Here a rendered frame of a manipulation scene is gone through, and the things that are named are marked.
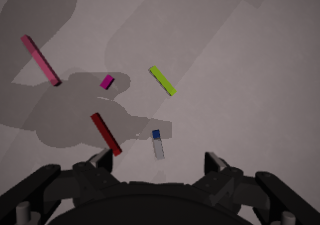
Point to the small blue cube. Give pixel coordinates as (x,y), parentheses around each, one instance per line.
(156,133)

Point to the grey rod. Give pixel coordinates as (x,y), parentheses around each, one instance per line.
(159,149)

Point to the pink rod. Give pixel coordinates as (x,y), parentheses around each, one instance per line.
(41,61)

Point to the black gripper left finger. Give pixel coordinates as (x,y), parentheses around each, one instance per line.
(24,204)

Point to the dark red rod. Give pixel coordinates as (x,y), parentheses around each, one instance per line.
(107,135)

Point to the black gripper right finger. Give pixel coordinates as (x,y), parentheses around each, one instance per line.
(218,186)

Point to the small magenta block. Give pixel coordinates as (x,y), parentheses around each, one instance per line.
(107,82)

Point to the lime green rod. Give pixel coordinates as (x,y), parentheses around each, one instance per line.
(164,82)

